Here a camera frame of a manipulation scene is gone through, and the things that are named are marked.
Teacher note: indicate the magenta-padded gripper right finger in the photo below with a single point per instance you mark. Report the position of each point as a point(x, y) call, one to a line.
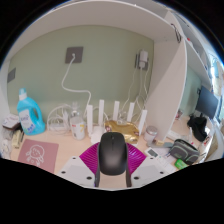
point(136, 158)

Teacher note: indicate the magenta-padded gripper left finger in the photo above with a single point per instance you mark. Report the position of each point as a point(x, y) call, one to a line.
point(88, 158)

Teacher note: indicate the black computer mouse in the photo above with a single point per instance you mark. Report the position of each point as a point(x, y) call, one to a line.
point(113, 153)

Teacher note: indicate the pink printed mouse pad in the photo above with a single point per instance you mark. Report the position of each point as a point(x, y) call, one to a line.
point(38, 155)

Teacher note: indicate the white remote control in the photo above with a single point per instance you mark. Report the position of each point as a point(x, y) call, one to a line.
point(163, 161)

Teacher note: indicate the small white jar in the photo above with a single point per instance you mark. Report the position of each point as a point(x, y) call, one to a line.
point(150, 134)

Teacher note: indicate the gold foil bag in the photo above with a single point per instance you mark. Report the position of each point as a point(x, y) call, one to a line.
point(130, 130)

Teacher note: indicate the clear plastic bottle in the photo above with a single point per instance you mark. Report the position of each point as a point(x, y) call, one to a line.
point(77, 128)

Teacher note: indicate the white power strip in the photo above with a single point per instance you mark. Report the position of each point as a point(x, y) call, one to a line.
point(58, 127)

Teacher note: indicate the green packet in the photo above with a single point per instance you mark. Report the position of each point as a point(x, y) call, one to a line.
point(181, 164)

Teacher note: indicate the white router with antennas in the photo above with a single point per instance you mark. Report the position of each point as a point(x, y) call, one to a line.
point(101, 113)

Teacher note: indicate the grey green-trimmed pouch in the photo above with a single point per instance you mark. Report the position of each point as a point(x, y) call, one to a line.
point(185, 151)

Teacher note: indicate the black bag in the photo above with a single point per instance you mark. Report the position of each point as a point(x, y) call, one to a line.
point(199, 128)

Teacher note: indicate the blue detergent bottle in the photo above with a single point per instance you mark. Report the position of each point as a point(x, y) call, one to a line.
point(30, 116)

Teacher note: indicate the small yellow box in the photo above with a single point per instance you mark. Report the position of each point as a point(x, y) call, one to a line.
point(17, 138)

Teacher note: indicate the clear plastic snack bag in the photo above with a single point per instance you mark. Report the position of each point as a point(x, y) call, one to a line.
point(6, 148)

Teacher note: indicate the black computer monitor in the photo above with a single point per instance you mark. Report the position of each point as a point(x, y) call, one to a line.
point(206, 101)

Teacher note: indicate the white wall charger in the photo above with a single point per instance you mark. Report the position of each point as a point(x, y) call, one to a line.
point(143, 58)

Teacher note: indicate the grey wall socket plate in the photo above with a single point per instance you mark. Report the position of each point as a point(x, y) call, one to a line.
point(78, 52)

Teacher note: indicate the blank grey wall plate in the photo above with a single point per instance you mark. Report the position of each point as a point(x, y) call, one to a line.
point(11, 75)

